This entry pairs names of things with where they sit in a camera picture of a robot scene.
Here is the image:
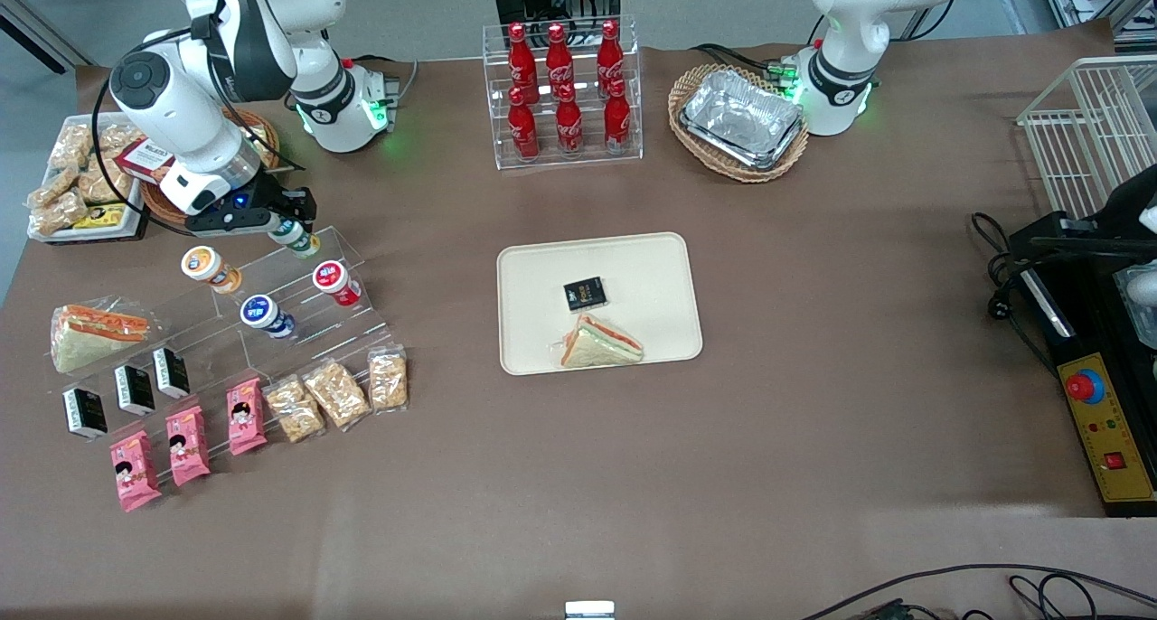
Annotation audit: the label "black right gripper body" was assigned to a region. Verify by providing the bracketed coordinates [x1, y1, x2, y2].
[210, 179, 292, 228]

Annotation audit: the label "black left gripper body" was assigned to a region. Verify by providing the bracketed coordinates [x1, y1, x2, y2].
[1094, 164, 1157, 240]

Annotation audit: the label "green cap gum bottle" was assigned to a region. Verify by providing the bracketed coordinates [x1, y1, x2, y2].
[271, 219, 322, 259]

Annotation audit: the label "orange cap gum bottle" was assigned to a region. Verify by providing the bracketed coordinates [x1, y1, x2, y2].
[181, 245, 243, 296]

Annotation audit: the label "red cap gum bottle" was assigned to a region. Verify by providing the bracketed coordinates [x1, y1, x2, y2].
[312, 258, 363, 307]

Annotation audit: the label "blue cap gum bottle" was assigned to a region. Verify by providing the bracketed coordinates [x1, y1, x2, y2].
[240, 294, 296, 340]

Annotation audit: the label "beige plastic tray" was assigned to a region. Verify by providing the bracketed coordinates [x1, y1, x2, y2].
[496, 231, 704, 377]

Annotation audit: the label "brown wicker basket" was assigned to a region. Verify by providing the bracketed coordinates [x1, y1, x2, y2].
[140, 109, 281, 225]

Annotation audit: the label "black yellow control box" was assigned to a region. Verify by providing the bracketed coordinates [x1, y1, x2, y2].
[1008, 211, 1157, 519]

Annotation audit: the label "red cookie box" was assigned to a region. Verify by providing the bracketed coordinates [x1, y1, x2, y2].
[115, 137, 179, 184]

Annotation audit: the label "clear acrylic step shelf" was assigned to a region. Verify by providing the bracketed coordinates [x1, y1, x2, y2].
[41, 227, 408, 476]

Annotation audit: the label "red emergency stop button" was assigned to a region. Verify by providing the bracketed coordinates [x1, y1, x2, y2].
[1065, 367, 1106, 406]

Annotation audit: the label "yellow snack pack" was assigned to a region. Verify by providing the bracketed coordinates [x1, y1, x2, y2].
[72, 202, 129, 230]

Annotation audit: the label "small black white box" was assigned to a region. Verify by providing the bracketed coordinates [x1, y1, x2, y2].
[114, 364, 156, 417]
[152, 346, 192, 399]
[61, 387, 108, 440]

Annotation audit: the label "white rectangular bin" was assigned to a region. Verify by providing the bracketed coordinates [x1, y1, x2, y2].
[27, 111, 164, 244]

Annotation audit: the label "pink snack packet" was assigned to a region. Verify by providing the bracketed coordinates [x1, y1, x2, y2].
[165, 406, 212, 487]
[109, 430, 164, 512]
[226, 377, 268, 456]

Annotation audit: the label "wrapped triangle sandwich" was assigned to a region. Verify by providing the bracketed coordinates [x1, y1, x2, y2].
[50, 296, 155, 374]
[551, 313, 645, 371]

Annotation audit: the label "red cola bottle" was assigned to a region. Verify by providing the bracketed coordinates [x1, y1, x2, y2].
[596, 19, 626, 97]
[507, 22, 541, 106]
[603, 78, 633, 155]
[507, 87, 541, 163]
[545, 23, 577, 106]
[553, 85, 586, 158]

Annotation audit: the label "clear acrylic bottle rack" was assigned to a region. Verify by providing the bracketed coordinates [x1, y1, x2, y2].
[482, 14, 644, 171]

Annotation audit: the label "small black snack packet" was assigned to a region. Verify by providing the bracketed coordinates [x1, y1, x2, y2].
[563, 277, 608, 314]

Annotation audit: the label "stacked aluminium foil trays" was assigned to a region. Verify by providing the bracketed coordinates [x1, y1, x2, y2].
[680, 69, 805, 171]

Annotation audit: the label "light wicker basket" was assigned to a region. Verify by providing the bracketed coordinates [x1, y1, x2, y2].
[667, 63, 811, 184]

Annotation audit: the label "white wire basket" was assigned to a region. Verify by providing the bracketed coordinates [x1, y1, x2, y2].
[1016, 55, 1157, 219]

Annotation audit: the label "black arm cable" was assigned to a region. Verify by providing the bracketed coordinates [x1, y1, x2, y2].
[90, 23, 308, 239]

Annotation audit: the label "black power cable with plug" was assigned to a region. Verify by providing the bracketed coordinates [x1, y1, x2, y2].
[969, 211, 1058, 368]

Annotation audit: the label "long black floor cable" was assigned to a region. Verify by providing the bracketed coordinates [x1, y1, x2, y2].
[800, 563, 1157, 620]

